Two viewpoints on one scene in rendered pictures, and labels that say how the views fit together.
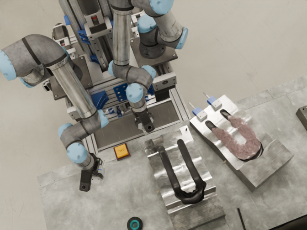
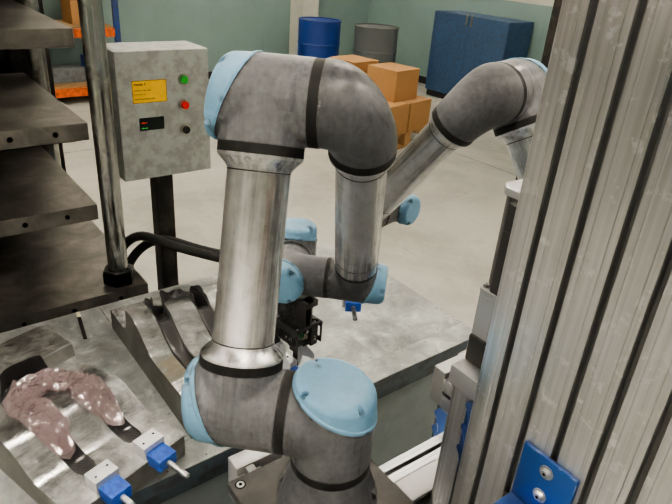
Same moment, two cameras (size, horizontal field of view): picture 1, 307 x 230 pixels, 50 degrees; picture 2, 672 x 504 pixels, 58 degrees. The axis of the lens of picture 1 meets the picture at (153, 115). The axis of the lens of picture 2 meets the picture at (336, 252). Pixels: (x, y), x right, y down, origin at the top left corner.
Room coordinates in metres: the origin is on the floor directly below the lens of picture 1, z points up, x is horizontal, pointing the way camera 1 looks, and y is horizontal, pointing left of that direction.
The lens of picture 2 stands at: (1.72, -0.45, 1.79)
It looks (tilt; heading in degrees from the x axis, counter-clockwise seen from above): 27 degrees down; 148
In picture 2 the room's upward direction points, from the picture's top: 4 degrees clockwise
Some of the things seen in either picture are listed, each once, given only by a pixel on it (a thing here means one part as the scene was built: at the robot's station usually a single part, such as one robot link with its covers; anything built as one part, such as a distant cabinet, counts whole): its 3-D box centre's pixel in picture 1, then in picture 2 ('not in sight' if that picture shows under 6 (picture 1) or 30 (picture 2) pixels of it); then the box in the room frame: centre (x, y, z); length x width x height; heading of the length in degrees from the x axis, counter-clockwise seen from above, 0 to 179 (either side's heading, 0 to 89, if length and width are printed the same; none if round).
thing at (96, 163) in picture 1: (90, 164); not in sight; (0.57, 0.34, 1.09); 0.09 x 0.08 x 0.12; 153
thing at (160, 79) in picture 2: not in sight; (166, 255); (-0.25, 0.07, 0.74); 0.30 x 0.22 x 1.47; 97
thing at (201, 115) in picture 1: (196, 110); (165, 459); (0.82, -0.24, 0.86); 0.13 x 0.05 x 0.05; 24
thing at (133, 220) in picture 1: (135, 225); not in sight; (0.30, 0.23, 0.82); 0.08 x 0.08 x 0.04
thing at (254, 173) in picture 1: (238, 138); (57, 414); (0.59, -0.41, 0.86); 0.50 x 0.26 x 0.11; 24
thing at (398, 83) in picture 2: not in sight; (365, 98); (-3.59, 3.13, 0.37); 1.20 x 0.82 x 0.74; 17
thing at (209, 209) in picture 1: (182, 176); (194, 338); (0.47, -0.06, 0.87); 0.50 x 0.26 x 0.14; 7
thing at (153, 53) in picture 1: (151, 42); (328, 476); (1.18, -0.09, 1.09); 0.15 x 0.15 x 0.10
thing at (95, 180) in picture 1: (99, 171); (352, 305); (0.58, 0.34, 0.93); 0.13 x 0.05 x 0.05; 153
